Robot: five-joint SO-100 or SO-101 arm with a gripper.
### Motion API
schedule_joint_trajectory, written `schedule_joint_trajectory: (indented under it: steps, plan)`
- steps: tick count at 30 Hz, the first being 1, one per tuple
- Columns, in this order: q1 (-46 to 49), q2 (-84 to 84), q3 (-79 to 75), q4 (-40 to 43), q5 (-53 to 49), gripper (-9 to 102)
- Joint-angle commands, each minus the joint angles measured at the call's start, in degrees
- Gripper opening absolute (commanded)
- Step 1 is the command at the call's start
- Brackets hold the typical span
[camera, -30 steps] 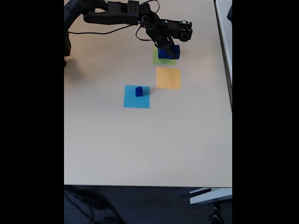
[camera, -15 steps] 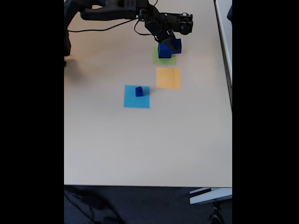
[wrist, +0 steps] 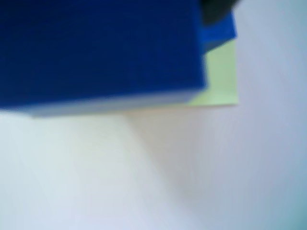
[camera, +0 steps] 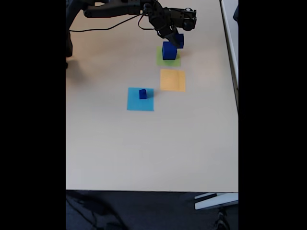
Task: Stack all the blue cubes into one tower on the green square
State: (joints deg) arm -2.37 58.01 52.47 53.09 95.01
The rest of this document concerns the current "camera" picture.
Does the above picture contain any medium blue cube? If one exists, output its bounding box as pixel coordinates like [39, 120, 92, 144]
[174, 33, 185, 49]

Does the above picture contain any large blue cube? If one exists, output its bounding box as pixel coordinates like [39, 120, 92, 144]
[162, 41, 178, 61]

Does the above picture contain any green paper square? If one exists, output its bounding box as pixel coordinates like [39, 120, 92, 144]
[156, 46, 181, 68]

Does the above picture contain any orange paper square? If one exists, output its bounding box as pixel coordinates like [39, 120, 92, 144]
[159, 69, 187, 92]

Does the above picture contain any light blue paper square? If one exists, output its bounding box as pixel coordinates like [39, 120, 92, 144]
[127, 87, 154, 112]

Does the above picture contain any white table foot bar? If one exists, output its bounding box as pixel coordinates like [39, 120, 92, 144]
[194, 192, 239, 211]

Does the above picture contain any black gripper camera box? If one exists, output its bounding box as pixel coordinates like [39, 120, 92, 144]
[170, 7, 198, 32]

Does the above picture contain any short looped wrist cable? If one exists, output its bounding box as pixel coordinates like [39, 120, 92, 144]
[137, 13, 156, 31]

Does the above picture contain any thick black floor cable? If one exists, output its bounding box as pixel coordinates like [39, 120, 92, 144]
[66, 191, 125, 230]

